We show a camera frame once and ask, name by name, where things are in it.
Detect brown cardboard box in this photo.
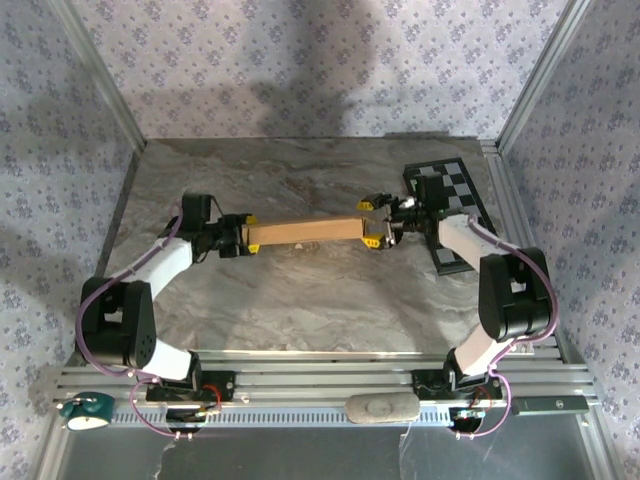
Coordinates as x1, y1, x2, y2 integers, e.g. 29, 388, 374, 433
241, 213, 369, 250

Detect black grey checkerboard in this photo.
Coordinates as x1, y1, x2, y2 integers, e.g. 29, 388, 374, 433
402, 157, 501, 277

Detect grey oval pad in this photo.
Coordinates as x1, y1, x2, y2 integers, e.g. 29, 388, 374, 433
343, 393, 421, 425

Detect small black controller board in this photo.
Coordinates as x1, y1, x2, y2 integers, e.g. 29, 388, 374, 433
448, 405, 489, 432
164, 405, 224, 435

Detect teal alarm clock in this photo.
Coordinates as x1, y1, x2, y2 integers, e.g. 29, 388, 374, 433
57, 391, 115, 431

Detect black rectangular bar device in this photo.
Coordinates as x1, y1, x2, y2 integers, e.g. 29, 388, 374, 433
509, 395, 590, 416

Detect aluminium side rail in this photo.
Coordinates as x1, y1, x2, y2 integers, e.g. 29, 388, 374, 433
482, 139, 569, 361

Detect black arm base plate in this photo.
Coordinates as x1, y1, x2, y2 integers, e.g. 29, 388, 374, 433
412, 368, 504, 401
144, 369, 237, 404

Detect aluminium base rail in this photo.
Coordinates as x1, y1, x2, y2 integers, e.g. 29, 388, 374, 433
54, 349, 599, 409

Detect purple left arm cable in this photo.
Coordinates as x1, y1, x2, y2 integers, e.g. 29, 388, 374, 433
73, 202, 211, 442

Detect grey slotted cable duct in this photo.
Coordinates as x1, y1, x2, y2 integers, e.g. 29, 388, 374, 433
112, 405, 456, 429

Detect aluminium frame post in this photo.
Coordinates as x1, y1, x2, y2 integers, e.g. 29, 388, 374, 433
47, 0, 149, 151
497, 0, 594, 151

